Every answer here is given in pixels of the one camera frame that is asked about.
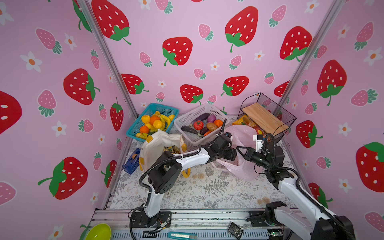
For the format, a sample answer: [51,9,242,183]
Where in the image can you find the pink plastic grocery bag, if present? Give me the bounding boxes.
[211,124,263,182]

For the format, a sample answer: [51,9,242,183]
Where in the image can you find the black yellow snack bag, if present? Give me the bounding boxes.
[163,146,181,155]

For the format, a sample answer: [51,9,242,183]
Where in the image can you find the white canvas tote bag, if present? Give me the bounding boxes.
[139,131,188,173]

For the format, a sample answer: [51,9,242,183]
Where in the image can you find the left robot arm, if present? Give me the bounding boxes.
[139,133,237,218]

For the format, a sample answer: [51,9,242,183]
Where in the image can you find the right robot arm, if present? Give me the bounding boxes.
[236,134,356,240]

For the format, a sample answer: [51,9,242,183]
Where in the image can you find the brown potato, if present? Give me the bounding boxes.
[206,122,218,132]

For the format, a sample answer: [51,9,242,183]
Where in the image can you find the orange pumpkin toy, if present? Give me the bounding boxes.
[214,119,224,128]

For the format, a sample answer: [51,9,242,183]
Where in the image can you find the white plastic basket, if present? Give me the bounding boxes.
[174,104,231,146]

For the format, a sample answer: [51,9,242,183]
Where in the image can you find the small purple onion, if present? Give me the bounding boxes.
[207,115,217,123]

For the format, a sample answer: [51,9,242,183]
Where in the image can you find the red tomato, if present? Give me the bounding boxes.
[193,121,204,131]

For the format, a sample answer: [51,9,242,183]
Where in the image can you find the long purple eggplant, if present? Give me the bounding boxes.
[192,113,210,123]

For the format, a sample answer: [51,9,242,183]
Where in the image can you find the yellow banana bunch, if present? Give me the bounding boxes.
[155,111,173,132]

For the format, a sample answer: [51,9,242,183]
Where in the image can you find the teal plastic basket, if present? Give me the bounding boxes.
[126,104,180,142]

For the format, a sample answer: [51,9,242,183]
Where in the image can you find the orange fruit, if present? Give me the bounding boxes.
[150,115,161,125]

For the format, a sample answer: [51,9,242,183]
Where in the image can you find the small tangerine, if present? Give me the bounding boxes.
[140,126,150,134]

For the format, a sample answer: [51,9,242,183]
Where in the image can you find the black electronic module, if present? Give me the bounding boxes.
[227,222,244,240]

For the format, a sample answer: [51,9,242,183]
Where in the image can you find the blue tape dispenser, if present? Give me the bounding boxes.
[122,148,141,175]

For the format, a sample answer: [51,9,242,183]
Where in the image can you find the green plastic bowl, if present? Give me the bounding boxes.
[85,224,112,240]

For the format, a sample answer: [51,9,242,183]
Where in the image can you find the black wire mesh shelf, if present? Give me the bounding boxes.
[238,93,297,143]

